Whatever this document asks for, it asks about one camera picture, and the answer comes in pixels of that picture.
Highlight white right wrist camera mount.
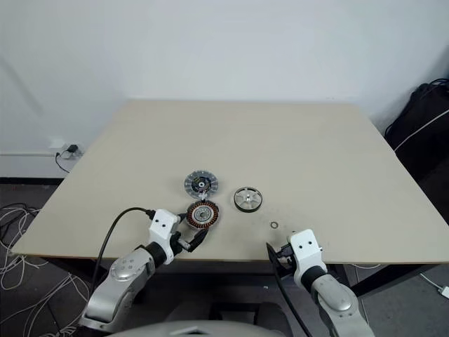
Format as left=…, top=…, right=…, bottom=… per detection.
left=286, top=229, right=330, bottom=282

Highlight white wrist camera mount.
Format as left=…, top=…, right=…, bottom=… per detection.
left=286, top=229, right=330, bottom=282
left=148, top=209, right=182, bottom=265

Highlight black bag with white stripe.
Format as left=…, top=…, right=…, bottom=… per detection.
left=384, top=77, right=449, bottom=192

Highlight black table frame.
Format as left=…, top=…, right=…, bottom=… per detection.
left=33, top=258, right=449, bottom=299

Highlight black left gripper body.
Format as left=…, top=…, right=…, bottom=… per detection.
left=170, top=224, right=193, bottom=252

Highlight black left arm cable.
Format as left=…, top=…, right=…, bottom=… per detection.
left=91, top=206, right=157, bottom=292

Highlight silver wheel with black tire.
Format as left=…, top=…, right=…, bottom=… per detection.
left=232, top=187, right=264, bottom=213

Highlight white cable tangle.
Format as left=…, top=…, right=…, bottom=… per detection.
left=0, top=203, right=93, bottom=337

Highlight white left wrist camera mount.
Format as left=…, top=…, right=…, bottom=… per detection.
left=148, top=209, right=182, bottom=265

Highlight white wall cable duct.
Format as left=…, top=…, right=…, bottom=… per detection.
left=0, top=151, right=59, bottom=158

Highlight round disc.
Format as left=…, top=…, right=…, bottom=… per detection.
left=184, top=169, right=220, bottom=199

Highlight motor stator with copper coils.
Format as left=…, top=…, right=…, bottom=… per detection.
left=185, top=200, right=224, bottom=231

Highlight grey robot body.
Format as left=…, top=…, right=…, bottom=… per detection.
left=115, top=315, right=309, bottom=337

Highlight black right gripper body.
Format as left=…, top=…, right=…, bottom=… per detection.
left=277, top=242, right=296, bottom=267

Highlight black adapter cable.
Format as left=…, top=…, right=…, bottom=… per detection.
left=54, top=150, right=72, bottom=173

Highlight white power strip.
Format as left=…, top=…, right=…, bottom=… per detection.
left=419, top=272, right=449, bottom=300

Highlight white wall socket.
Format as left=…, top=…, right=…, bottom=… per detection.
left=47, top=138, right=85, bottom=161

